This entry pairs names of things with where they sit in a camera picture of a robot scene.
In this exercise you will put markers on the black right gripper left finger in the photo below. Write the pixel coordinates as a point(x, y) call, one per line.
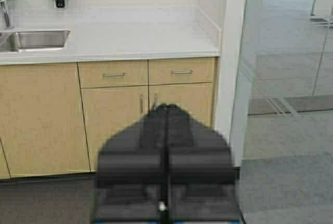
point(129, 172)

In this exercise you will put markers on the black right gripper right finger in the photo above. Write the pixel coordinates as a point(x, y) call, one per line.
point(202, 175)

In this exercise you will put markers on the wooden back counter cabinet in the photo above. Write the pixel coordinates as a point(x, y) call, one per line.
point(56, 116)

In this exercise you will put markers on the steel back counter sink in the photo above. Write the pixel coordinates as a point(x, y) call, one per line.
point(33, 40)

